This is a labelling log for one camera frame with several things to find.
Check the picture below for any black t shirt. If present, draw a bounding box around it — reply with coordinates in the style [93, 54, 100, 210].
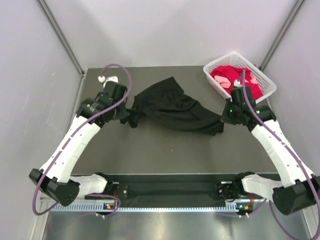
[120, 77, 224, 136]

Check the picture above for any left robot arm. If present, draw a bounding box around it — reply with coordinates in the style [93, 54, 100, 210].
[29, 80, 128, 207]

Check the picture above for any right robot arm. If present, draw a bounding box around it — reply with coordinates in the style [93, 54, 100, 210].
[222, 87, 320, 215]

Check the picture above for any pink t shirt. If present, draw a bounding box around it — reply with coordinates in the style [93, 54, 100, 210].
[214, 75, 232, 89]

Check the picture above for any red t shirt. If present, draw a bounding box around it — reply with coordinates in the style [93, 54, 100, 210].
[210, 65, 263, 100]

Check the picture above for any white plastic basket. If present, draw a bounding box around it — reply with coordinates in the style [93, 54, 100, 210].
[203, 52, 277, 103]

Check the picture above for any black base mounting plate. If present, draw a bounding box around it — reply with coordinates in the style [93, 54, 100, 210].
[84, 173, 263, 207]

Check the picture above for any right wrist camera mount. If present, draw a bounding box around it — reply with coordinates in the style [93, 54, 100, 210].
[233, 79, 243, 88]

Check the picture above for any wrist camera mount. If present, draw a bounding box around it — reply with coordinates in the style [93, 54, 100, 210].
[233, 79, 243, 88]
[98, 75, 119, 88]

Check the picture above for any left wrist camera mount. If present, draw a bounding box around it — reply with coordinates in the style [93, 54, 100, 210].
[98, 75, 119, 88]

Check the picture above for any right aluminium frame post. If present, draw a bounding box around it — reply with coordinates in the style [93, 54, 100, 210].
[259, 0, 306, 72]

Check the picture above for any aluminium frame post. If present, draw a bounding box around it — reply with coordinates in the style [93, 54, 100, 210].
[35, 0, 85, 76]
[259, 0, 306, 72]

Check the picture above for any left aluminium frame post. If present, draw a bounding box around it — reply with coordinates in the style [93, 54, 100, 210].
[35, 0, 85, 76]

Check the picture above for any slotted cable duct rail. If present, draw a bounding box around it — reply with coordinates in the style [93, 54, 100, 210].
[50, 201, 253, 213]

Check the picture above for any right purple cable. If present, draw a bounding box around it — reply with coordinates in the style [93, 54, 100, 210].
[238, 69, 320, 238]

